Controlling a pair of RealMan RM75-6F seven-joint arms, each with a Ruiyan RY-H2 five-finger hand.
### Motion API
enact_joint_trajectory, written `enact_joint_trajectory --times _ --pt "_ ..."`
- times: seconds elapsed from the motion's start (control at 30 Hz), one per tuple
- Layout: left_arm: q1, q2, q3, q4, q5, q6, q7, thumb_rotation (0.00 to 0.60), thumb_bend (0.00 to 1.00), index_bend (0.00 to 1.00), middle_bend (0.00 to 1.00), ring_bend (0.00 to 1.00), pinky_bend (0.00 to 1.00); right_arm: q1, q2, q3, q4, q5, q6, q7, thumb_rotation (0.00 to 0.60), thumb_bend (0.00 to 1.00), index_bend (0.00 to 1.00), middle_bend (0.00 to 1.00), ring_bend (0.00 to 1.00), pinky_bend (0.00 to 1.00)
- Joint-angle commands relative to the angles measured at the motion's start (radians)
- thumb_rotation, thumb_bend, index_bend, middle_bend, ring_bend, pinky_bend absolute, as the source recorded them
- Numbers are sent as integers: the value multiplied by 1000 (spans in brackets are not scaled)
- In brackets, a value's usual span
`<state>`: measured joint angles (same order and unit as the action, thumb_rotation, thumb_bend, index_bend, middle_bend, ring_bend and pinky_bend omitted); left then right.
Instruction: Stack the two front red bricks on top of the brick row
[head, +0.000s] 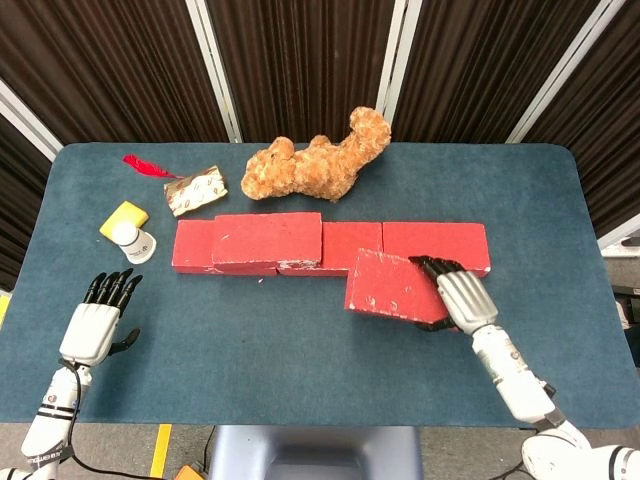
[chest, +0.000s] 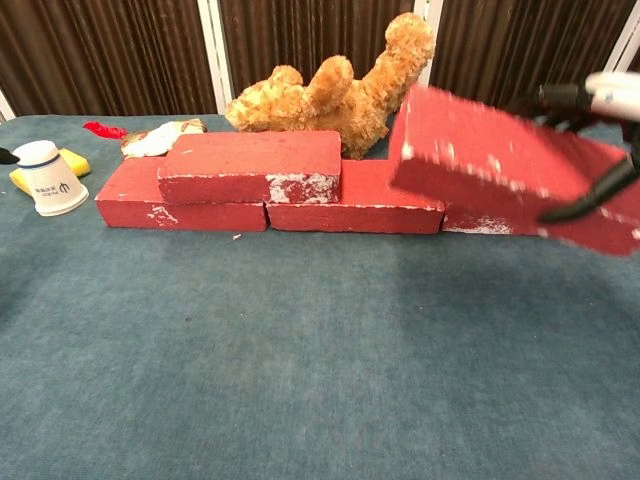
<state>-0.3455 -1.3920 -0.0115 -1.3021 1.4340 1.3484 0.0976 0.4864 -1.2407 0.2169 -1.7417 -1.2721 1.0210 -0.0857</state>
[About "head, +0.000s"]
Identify gold patterned gift box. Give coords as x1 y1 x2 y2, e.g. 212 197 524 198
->
163 165 230 217

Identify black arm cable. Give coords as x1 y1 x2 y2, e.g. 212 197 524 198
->
29 357 151 480

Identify yellow sponge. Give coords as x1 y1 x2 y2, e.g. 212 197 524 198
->
99 200 151 241

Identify brown teddy bear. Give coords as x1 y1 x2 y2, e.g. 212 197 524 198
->
240 105 393 203

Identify dark brown ribbed panel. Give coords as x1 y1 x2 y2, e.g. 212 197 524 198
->
0 114 51 291
207 0 396 144
524 14 640 239
0 0 231 146
392 0 599 144

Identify white partition post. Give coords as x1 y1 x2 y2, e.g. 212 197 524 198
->
597 224 640 251
504 0 626 144
184 0 244 144
0 79 64 161
374 0 424 126

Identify right black-fingered robot hand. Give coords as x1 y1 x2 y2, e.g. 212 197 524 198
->
408 254 501 335

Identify blue felt table cover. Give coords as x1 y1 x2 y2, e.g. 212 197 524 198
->
0 142 617 431

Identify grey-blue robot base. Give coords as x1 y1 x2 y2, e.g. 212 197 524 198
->
207 425 424 480

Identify white plastic bottle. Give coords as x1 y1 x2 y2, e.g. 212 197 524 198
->
110 220 158 265

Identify left black-fingered robot hand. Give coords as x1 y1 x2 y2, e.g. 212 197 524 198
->
58 267 143 367

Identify red tassel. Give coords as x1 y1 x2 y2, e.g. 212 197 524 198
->
123 153 182 180

